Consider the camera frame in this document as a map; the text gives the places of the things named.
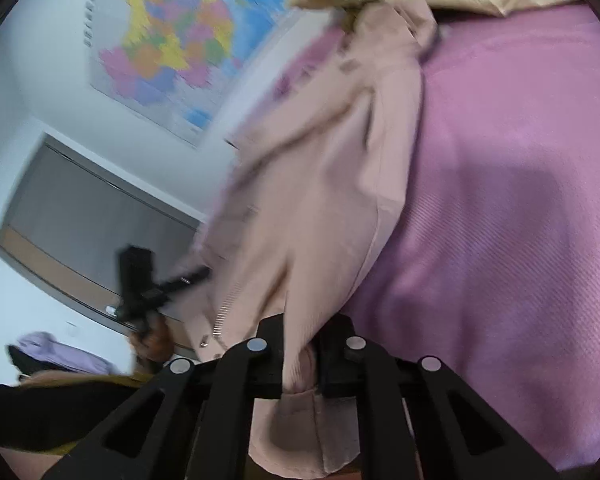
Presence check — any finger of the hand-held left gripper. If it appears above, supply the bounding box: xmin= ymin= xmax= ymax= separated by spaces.
xmin=154 ymin=266 xmax=212 ymax=295

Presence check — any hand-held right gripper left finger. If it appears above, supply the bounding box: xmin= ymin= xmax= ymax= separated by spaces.
xmin=49 ymin=312 xmax=287 ymax=480

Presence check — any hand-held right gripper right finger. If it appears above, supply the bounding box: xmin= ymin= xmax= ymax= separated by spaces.
xmin=314 ymin=314 xmax=563 ymax=480

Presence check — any beige pink zip jacket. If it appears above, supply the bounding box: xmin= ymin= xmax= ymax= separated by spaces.
xmin=187 ymin=0 xmax=440 ymax=477

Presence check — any person's left hand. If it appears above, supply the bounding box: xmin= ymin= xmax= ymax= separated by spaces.
xmin=127 ymin=311 xmax=174 ymax=362

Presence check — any lavender cloth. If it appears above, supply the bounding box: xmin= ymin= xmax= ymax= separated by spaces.
xmin=7 ymin=331 xmax=132 ymax=380

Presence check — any grey framed wall board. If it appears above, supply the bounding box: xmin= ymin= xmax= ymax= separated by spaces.
xmin=0 ymin=131 xmax=210 ymax=352

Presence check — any wall map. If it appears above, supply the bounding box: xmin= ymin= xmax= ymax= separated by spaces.
xmin=80 ymin=0 xmax=323 ymax=149

